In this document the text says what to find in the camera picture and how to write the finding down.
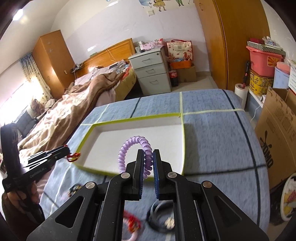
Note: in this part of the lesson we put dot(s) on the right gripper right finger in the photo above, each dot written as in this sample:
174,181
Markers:
161,170

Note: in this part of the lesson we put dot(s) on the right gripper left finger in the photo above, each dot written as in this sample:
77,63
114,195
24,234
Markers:
135,183

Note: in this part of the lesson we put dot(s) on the black cord gold charm tie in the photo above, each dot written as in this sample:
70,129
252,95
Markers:
73,189

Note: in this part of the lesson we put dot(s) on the left hand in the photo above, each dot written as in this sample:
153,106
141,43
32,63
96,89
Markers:
15,197

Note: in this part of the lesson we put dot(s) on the lime green shallow box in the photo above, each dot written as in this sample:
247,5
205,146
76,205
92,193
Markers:
138,143

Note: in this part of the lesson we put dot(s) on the brown fleece blanket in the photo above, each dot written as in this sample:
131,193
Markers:
61,121

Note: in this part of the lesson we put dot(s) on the blue checked bed sheet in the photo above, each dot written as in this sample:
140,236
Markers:
217,168

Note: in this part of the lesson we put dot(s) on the cola bottle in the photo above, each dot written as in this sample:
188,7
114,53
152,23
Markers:
173,78

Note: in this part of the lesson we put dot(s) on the grey three-drawer cabinet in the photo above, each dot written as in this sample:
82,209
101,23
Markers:
151,69

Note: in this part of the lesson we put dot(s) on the orange basket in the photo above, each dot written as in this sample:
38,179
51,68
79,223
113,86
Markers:
181,64

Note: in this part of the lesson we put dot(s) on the white paper roll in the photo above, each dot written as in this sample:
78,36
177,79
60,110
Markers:
241,91

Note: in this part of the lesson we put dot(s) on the wooden headboard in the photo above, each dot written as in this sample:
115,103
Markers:
120,51

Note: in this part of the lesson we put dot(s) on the red patterned gift bag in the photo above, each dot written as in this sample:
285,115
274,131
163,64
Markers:
180,49

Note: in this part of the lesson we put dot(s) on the large cardboard box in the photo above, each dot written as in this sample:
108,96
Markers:
275,130

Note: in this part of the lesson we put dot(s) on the tall wooden wardrobe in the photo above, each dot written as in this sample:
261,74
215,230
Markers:
54,62

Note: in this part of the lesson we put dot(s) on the yellow patterned box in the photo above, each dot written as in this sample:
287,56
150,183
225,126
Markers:
259,84

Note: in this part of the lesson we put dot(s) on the pink plastic storage bin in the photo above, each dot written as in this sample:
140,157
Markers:
263,63

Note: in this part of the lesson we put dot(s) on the wooden door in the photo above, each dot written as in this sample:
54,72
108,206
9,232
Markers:
227,26

